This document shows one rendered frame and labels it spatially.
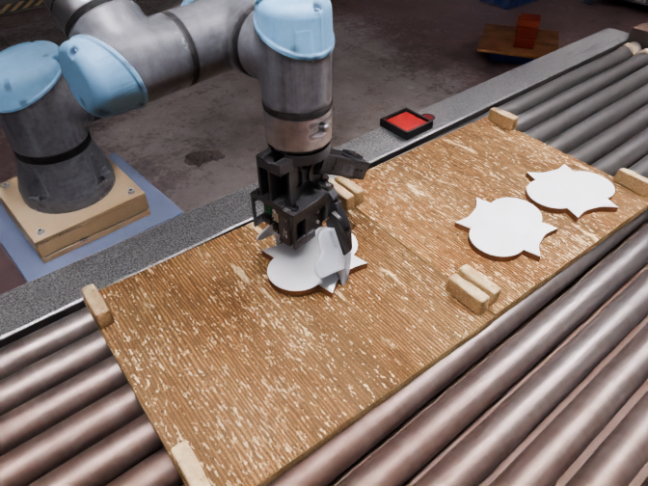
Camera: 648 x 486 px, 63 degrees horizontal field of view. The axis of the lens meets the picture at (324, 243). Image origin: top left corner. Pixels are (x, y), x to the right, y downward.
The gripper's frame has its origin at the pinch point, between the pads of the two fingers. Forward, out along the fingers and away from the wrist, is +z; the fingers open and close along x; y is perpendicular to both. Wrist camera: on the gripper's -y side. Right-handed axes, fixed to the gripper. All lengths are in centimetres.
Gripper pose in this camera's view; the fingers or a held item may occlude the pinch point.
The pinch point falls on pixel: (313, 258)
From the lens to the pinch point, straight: 73.9
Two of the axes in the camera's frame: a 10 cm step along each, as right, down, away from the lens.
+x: 7.6, 4.3, -4.8
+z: 0.0, 7.5, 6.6
